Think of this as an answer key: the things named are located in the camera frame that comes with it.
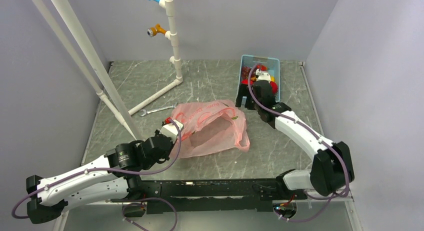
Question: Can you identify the light blue plastic basket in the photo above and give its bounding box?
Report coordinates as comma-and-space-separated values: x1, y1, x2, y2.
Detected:
237, 54, 282, 102

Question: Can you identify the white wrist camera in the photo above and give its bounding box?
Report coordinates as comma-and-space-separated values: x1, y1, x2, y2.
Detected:
159, 117, 184, 144
255, 69, 272, 83

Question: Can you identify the small red fake fruit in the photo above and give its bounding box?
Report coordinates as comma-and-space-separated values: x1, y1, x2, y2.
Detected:
256, 64, 268, 72

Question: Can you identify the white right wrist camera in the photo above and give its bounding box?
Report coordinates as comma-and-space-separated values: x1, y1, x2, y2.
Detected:
255, 69, 272, 83

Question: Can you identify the red fake grape bunch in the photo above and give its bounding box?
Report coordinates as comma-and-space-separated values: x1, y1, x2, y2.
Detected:
241, 66, 252, 80

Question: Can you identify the white diagonal support pole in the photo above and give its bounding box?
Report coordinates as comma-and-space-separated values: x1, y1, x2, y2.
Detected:
31, 0, 142, 140

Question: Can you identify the orange hook on pipe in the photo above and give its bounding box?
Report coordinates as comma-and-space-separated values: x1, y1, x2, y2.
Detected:
147, 23, 167, 37

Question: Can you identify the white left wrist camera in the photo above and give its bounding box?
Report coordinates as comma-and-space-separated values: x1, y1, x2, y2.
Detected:
159, 117, 184, 144

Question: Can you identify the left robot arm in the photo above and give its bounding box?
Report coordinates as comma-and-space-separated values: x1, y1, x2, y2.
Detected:
26, 130, 181, 224

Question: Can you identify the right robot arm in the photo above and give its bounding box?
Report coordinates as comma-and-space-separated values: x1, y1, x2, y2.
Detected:
236, 80, 355, 199

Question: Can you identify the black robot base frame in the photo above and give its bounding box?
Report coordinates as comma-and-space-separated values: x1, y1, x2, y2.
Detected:
112, 176, 307, 214

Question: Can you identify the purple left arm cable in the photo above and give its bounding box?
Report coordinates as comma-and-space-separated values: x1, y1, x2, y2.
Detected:
11, 119, 183, 220

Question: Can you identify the pink plastic bag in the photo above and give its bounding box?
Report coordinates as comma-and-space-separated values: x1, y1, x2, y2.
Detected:
170, 99, 251, 159

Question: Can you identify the white PVC pipe stand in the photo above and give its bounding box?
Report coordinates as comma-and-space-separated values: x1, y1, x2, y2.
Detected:
127, 0, 184, 117

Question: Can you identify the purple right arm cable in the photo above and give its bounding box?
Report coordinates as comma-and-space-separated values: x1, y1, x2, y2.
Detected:
247, 63, 351, 201

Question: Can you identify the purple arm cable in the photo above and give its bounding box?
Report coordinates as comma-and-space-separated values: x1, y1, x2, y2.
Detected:
11, 119, 183, 220
247, 63, 351, 201

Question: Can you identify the silver open-end wrench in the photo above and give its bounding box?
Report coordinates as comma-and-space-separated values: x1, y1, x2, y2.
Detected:
138, 103, 178, 117

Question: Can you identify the large red fake apple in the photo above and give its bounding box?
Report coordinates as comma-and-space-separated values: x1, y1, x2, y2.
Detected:
241, 79, 251, 86

